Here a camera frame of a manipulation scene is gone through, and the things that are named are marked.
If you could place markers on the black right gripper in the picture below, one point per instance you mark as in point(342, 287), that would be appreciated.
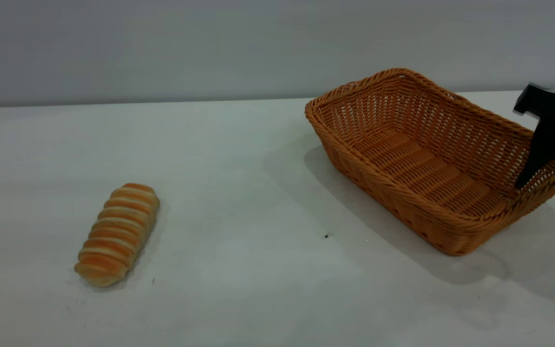
point(554, 105)

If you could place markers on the orange woven wicker basket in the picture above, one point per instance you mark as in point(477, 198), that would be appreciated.
point(422, 168)

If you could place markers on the striped spiral bread roll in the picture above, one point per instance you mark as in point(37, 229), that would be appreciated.
point(116, 236)

